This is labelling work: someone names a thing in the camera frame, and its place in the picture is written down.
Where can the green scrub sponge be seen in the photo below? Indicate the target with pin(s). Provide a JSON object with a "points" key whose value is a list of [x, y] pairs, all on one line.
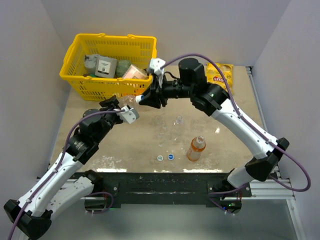
{"points": [[121, 67]]}

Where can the blue Pocari Sweat cap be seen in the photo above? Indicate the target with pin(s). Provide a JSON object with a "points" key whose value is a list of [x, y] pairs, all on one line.
{"points": [[139, 98]]}

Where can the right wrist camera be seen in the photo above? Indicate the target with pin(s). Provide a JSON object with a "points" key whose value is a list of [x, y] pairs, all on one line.
{"points": [[156, 67]]}

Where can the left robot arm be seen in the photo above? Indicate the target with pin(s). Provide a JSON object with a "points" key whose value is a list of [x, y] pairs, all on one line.
{"points": [[34, 212]]}

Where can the clear bottle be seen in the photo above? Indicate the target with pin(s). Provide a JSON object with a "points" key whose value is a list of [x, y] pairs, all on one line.
{"points": [[172, 134], [128, 100]]}

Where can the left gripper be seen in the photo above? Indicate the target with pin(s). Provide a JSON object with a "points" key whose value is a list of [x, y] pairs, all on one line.
{"points": [[112, 104]]}

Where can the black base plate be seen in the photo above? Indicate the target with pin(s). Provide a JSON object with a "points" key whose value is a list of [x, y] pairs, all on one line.
{"points": [[175, 188]]}

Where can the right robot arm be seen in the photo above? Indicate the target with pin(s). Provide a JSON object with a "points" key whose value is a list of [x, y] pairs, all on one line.
{"points": [[215, 102]]}

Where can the orange drink bottle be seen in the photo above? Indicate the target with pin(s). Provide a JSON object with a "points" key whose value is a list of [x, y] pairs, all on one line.
{"points": [[197, 146]]}

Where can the grey box with label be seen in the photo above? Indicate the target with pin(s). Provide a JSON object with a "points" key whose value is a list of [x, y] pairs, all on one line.
{"points": [[106, 67]]}

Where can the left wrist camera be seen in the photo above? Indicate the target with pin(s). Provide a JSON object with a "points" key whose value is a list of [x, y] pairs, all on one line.
{"points": [[128, 114]]}

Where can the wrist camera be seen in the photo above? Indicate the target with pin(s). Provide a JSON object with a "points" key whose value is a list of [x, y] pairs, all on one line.
{"points": [[156, 67], [128, 114]]}

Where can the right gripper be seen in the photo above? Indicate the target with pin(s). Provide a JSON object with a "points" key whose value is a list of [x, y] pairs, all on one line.
{"points": [[156, 94]]}

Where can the grey pouch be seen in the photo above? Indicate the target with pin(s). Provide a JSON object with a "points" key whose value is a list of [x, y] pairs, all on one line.
{"points": [[90, 61]]}

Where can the pink packet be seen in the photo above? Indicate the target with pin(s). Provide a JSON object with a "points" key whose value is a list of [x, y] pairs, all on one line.
{"points": [[134, 72]]}

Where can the yellow plastic basket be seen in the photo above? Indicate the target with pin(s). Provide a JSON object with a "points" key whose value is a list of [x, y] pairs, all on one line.
{"points": [[138, 49]]}

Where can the green white bottle cap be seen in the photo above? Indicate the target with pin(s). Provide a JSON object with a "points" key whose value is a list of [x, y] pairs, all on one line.
{"points": [[160, 158]]}

